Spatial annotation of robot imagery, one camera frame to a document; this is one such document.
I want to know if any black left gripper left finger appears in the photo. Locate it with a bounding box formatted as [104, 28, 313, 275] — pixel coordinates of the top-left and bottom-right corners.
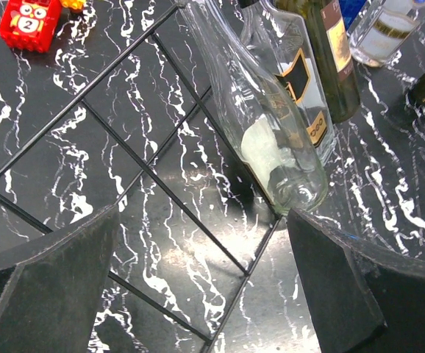
[0, 205, 120, 352]

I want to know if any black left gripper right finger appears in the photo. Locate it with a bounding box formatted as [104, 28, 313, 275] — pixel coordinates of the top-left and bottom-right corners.
[287, 210, 425, 352]

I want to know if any clear tall glass bottle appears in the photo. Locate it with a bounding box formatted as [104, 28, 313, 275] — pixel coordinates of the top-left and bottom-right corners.
[176, 1, 327, 215]

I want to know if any round clear liquor bottle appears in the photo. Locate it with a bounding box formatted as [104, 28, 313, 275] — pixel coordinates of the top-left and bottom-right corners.
[349, 0, 425, 67]

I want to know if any dark green wine bottle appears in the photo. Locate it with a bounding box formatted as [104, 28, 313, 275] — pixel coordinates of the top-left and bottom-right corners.
[274, 0, 360, 124]

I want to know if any blue square glass bottle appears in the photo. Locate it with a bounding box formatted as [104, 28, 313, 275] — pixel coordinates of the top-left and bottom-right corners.
[339, 0, 366, 29]

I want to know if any clear bottle black gold label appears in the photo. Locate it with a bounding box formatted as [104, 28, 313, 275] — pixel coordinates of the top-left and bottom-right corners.
[238, 0, 335, 164]

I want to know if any red toy block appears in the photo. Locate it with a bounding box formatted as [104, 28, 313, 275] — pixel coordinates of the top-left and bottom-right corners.
[0, 0, 88, 54]

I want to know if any black wire wine rack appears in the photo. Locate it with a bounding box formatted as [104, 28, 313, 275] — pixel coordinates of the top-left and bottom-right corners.
[0, 3, 283, 353]

